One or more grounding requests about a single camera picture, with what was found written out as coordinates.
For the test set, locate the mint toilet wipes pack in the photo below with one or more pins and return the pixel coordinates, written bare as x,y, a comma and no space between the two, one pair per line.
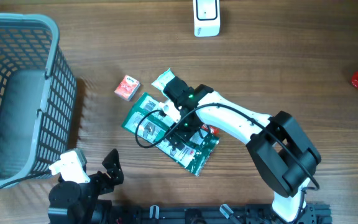
163,79

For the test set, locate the black mounting rail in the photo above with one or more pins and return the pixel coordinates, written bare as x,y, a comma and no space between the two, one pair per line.
247,214

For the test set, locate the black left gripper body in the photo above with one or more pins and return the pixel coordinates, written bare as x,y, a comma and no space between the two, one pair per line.
100,184

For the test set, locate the red Nescafe sachet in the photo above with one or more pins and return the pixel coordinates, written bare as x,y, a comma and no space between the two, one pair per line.
213,130

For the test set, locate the grey plastic basket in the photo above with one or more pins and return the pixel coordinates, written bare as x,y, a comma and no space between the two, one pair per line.
37,96

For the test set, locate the white barcode scanner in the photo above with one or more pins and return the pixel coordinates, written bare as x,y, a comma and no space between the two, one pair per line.
207,18

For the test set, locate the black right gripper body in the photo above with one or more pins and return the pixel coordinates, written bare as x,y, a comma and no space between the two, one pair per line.
184,128

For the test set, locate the green 3M gloves pack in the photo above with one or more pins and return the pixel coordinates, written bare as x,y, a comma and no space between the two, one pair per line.
191,155

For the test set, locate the small red tissue pack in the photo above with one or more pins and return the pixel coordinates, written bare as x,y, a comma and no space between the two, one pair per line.
127,88

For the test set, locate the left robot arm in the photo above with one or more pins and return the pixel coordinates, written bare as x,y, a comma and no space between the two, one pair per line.
75,199

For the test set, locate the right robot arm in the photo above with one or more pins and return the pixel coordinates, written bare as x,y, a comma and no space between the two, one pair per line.
283,154

